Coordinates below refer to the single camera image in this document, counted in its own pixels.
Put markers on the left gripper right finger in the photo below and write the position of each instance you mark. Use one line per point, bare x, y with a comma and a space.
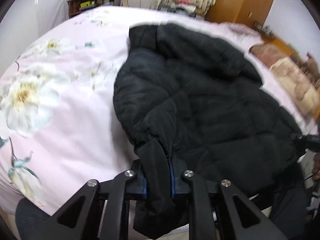
218, 210

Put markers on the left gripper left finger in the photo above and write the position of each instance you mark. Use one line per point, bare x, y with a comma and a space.
96, 211

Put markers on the black quilted hooded jacket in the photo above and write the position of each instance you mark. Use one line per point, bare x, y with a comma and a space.
184, 94

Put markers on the pile of clothes and boxes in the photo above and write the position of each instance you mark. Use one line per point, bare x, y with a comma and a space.
189, 10

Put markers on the person's right hand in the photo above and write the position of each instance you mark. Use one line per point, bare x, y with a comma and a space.
316, 167

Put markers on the brown bear print blanket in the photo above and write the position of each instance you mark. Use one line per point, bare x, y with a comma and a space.
299, 79

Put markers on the pink floral bed cover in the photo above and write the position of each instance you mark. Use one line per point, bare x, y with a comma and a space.
58, 126

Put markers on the wooden wardrobe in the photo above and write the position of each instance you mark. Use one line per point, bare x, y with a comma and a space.
245, 12

